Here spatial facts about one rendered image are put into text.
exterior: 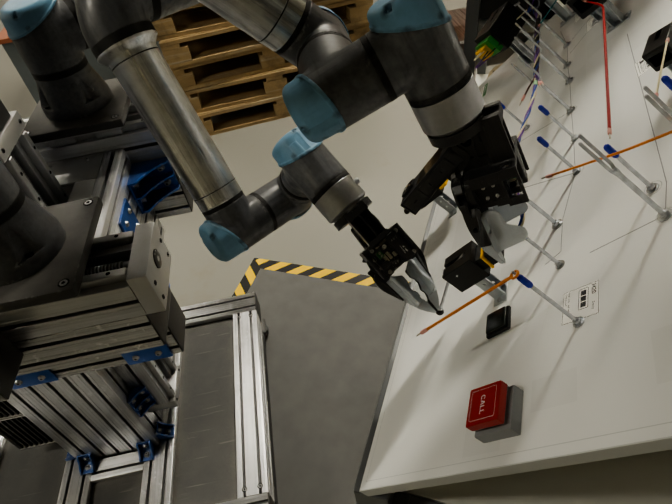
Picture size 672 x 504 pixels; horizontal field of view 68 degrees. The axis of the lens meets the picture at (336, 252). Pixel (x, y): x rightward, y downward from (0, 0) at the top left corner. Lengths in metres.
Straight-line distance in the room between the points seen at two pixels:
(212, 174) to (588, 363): 0.57
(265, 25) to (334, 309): 1.62
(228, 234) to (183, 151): 0.14
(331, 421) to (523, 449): 1.30
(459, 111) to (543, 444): 0.36
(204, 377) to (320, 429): 0.44
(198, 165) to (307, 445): 1.25
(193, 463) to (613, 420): 1.33
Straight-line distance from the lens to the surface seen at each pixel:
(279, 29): 0.64
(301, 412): 1.89
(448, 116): 0.57
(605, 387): 0.58
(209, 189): 0.80
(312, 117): 0.55
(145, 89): 0.80
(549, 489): 0.93
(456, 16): 4.07
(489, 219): 0.66
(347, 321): 2.08
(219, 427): 1.70
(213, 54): 3.23
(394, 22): 0.54
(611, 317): 0.62
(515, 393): 0.63
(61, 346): 1.00
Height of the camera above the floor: 1.66
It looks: 45 degrees down
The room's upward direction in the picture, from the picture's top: 10 degrees counter-clockwise
